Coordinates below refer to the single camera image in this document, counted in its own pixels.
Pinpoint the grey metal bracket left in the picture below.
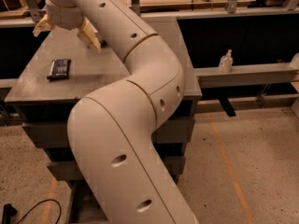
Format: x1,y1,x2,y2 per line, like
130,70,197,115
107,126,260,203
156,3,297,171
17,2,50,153
25,0,43,22

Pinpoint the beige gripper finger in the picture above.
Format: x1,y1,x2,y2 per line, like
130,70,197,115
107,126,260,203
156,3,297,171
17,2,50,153
33,14,55,37
77,19,101,51

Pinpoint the grey drawer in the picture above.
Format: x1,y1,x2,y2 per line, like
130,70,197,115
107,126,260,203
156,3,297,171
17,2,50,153
47,156,186,182
64,175,179,224
22,118,195,148

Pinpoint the clear sanitizer pump bottle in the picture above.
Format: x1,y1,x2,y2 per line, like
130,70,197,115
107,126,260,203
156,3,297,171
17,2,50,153
219,49,233,73

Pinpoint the bottom grey drawer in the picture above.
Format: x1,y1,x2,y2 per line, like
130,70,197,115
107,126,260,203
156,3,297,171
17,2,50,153
64,175,179,224

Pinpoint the top grey drawer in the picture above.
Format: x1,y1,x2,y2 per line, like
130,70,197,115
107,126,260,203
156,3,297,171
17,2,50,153
22,118,195,148

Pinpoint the grey drawer cabinet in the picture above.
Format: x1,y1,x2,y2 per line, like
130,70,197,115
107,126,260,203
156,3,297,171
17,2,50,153
7,28,198,224

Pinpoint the black plug device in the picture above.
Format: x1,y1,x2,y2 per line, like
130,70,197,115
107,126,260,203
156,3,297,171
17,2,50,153
2,203,17,224

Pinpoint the grey metal rail shelf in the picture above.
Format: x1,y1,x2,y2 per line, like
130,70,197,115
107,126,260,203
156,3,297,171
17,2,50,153
194,63,298,89

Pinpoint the middle grey drawer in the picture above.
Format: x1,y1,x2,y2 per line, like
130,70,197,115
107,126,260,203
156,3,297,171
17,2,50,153
47,156,186,182

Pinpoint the black floor cable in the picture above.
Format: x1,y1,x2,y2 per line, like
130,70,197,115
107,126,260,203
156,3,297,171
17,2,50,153
16,199,63,224

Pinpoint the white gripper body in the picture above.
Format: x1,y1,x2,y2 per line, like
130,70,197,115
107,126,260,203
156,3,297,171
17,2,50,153
46,0,84,30

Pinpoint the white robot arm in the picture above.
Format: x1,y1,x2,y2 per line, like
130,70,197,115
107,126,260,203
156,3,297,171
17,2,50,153
36,0,199,224

